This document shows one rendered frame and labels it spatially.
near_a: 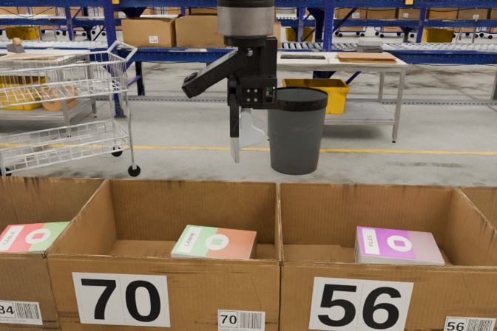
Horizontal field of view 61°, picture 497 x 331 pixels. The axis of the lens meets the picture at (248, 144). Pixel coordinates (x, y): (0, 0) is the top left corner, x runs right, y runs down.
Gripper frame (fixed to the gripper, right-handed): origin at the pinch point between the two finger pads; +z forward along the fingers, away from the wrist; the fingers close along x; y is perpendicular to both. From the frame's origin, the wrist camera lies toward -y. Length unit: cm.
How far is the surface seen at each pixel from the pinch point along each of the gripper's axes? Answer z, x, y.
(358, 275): 15.5, -15.4, 20.2
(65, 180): 15.3, 18.1, -38.9
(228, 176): 124, 238, -6
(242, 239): 23.4, 5.8, 1.9
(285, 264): 14.1, -14.3, 8.4
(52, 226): 23.9, 12.2, -40.9
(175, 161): 125, 271, -54
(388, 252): 23.0, 0.5, 31.5
